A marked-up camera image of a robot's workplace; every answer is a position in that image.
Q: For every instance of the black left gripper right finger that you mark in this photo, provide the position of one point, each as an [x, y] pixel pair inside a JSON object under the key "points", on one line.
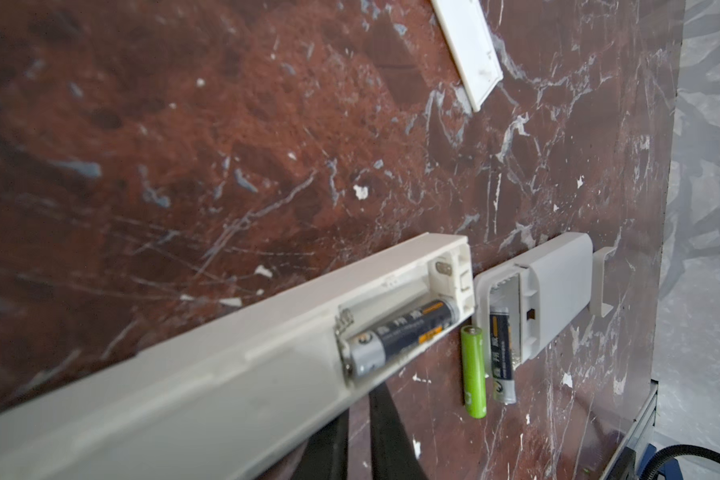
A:
{"points": [[392, 454]]}

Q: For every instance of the white remote control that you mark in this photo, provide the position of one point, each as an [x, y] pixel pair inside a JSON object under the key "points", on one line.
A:
{"points": [[543, 290], [228, 399]]}

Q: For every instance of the green AA battery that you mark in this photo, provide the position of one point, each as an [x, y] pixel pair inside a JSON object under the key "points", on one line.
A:
{"points": [[473, 369]]}

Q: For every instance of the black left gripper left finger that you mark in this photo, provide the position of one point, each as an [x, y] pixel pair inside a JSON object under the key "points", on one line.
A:
{"points": [[326, 454]]}

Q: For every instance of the long white remote cover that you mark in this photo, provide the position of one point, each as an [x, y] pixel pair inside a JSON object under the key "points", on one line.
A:
{"points": [[468, 37]]}

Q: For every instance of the left AA battery dark blue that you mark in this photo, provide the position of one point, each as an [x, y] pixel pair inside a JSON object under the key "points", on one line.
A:
{"points": [[374, 347]]}

